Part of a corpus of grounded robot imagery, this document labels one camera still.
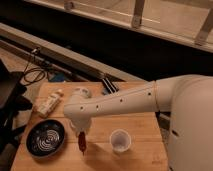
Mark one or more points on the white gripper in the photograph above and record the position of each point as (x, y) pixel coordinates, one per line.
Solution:
(80, 125)

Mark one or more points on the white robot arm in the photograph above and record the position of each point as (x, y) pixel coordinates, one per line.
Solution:
(189, 100)

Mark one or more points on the black patterned bowl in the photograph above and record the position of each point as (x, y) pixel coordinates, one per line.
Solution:
(45, 138)

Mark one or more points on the white squeeze bottle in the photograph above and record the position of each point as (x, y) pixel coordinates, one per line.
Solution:
(50, 103)

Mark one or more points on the wooden cutting board table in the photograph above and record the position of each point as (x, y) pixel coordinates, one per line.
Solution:
(146, 153)

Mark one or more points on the black white striped object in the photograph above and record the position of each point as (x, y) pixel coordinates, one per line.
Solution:
(108, 87)

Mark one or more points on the black chair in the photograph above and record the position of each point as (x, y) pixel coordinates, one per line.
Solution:
(12, 102)

